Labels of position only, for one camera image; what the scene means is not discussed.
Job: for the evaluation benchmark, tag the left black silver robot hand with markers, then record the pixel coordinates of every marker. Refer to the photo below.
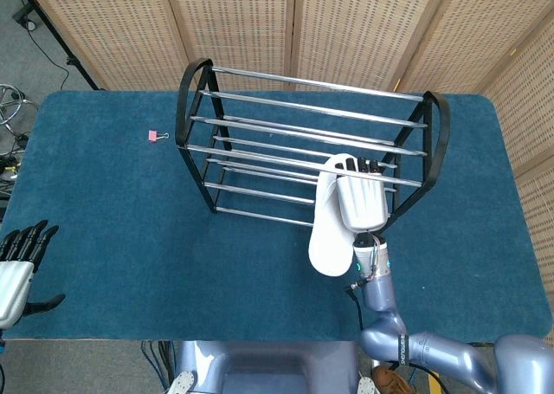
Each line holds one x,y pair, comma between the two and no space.
13,277

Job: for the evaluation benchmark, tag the chrome chair base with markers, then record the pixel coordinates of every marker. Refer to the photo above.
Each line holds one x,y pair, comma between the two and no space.
10,104

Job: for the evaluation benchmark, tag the black chrome shoe rack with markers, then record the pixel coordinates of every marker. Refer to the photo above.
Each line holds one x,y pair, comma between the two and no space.
439,143

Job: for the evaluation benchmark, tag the blue carpet mat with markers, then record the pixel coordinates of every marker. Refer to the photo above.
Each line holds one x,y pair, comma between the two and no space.
130,238

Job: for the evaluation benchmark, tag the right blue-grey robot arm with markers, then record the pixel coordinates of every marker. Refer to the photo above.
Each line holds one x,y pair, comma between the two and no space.
381,294

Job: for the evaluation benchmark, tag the white perforated robot pad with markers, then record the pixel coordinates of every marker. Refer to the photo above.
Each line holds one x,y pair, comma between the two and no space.
366,386
182,383

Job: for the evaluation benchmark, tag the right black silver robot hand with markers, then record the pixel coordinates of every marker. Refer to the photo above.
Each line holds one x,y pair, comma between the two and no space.
361,203

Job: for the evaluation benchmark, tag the white slipper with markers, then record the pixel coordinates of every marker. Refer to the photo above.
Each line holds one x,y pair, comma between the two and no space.
326,238

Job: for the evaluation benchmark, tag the blue-grey robot torso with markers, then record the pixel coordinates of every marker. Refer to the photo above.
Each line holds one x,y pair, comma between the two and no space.
268,368

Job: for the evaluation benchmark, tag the pink binder clip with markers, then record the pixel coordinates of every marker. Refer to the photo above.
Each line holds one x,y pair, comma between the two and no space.
153,136

